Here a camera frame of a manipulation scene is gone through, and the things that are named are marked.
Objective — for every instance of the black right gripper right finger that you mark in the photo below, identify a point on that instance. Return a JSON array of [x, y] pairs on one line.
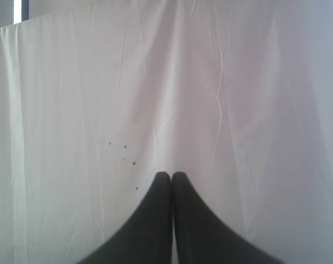
[[201, 237]]

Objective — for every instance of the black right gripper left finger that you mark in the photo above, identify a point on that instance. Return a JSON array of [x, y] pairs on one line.
[[147, 236]]

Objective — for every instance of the white backdrop curtain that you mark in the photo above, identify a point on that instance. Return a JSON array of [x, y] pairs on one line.
[[95, 100]]

